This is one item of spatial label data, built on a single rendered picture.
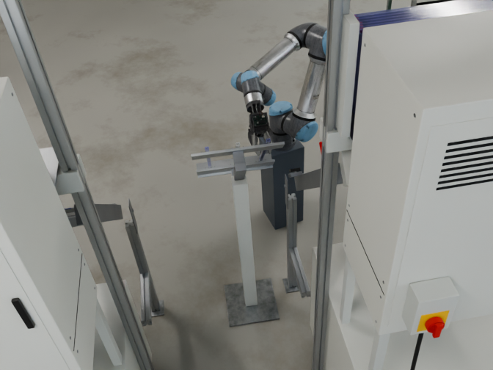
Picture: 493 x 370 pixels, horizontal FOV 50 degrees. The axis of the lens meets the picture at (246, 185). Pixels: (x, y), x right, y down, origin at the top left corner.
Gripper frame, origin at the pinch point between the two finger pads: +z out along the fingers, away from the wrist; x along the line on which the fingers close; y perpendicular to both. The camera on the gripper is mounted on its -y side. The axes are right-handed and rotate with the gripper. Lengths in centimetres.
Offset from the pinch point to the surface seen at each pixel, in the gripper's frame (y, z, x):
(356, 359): 6, 82, 17
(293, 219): -37.5, 18.1, 11.8
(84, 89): -183, -162, -115
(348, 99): 76, 23, 15
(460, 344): 6, 83, 52
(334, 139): 60, 26, 13
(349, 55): 87, 18, 14
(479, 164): 97, 53, 30
